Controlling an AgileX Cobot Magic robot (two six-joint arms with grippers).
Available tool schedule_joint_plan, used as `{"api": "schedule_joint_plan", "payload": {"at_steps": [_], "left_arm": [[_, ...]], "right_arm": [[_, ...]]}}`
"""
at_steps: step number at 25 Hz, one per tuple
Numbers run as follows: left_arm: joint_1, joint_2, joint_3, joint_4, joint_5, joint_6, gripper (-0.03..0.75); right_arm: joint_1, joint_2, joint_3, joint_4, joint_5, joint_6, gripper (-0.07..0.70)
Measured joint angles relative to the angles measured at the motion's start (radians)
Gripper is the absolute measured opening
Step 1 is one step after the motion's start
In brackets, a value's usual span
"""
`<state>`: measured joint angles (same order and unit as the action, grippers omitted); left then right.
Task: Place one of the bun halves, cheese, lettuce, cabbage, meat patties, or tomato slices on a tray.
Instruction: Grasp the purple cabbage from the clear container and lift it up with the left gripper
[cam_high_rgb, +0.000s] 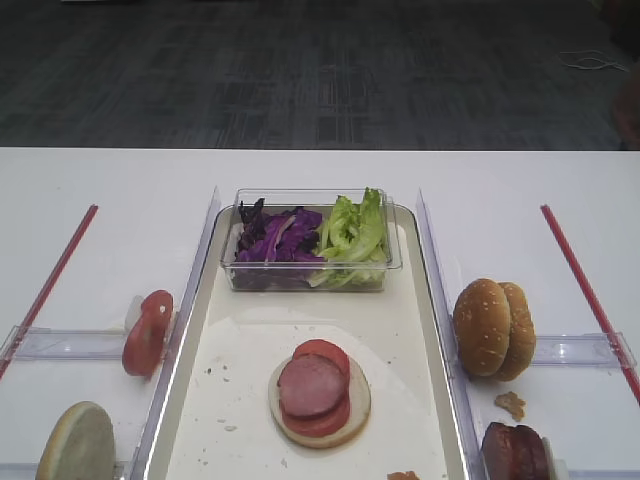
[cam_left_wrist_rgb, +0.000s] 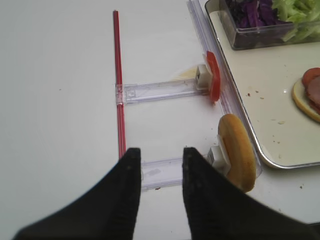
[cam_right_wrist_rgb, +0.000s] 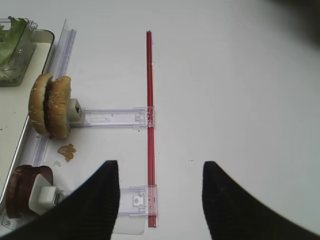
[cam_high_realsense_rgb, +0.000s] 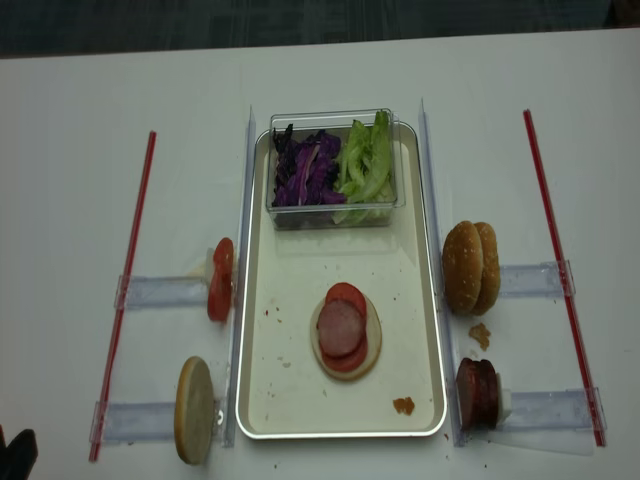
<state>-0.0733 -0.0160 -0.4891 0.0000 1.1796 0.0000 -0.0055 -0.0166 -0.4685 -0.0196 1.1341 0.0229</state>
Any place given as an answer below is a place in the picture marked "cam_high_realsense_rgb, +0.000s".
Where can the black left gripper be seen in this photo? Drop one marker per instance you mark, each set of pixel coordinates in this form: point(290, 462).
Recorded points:
point(18, 457)

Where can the clear slider behind tomato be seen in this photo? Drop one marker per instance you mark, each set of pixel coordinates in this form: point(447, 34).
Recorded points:
point(139, 292)

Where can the upright tomato slices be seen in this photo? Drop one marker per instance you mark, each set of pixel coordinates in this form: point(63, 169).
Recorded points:
point(220, 285)

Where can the tomato slice on bun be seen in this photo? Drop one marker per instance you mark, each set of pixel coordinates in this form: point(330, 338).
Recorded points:
point(349, 293)

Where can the bread crumb on tray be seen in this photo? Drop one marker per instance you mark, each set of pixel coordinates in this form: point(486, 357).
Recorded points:
point(404, 405)

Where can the green lettuce leaves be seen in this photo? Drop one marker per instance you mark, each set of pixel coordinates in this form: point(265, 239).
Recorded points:
point(365, 173)

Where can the bread crumb on table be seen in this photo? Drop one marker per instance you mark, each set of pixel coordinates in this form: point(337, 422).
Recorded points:
point(481, 335)

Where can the white pusher block at patties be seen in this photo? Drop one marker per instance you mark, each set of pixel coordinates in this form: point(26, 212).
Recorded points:
point(504, 406)

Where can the clear slider behind patties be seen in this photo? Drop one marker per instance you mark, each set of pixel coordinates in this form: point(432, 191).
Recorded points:
point(553, 411)

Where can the clear slider behind bun slice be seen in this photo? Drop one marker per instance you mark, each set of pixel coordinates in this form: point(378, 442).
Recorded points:
point(115, 423)

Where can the upright pale bun slice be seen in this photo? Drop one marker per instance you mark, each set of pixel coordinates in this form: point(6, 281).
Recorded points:
point(194, 411)

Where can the white metal tray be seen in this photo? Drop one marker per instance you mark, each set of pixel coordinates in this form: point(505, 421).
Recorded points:
point(283, 393)

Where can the pink ham slice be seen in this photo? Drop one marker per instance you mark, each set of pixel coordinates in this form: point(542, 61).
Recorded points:
point(340, 328)

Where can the bottom bun on tray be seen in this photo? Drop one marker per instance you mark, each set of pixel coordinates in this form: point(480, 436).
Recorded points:
point(373, 340)

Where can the purple cabbage leaves pile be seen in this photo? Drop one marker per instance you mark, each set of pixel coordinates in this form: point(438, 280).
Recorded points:
point(307, 170)

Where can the clear plastic salad box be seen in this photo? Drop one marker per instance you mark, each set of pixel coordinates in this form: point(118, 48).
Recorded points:
point(337, 123)

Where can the dark sausage patty stack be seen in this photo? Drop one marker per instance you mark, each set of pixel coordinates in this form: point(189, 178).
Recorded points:
point(478, 394)

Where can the left sesame bun top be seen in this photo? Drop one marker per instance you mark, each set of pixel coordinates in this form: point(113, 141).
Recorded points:
point(462, 263)

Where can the sesame bun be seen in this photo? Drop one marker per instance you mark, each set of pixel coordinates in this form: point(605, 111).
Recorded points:
point(462, 263)
point(490, 277)

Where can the right sesame bun top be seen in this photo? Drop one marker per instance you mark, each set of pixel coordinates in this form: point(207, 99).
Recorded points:
point(490, 277)

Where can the clear slider behind buns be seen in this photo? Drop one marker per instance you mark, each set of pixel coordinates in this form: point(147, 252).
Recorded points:
point(548, 279)

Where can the left red rail strip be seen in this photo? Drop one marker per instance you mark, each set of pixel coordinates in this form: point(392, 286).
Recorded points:
point(119, 314)

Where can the red rail strip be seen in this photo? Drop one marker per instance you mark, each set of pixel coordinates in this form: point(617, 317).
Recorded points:
point(598, 423)
point(119, 314)

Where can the left clear long rail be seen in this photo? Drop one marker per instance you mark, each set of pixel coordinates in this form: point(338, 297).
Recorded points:
point(228, 438)

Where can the clear long rail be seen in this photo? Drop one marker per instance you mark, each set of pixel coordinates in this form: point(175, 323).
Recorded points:
point(228, 438)
point(442, 311)

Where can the right clear long rail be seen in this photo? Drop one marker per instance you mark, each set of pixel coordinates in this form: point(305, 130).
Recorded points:
point(442, 311)

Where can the right red rail strip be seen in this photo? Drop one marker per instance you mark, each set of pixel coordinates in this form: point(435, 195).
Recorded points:
point(598, 423)

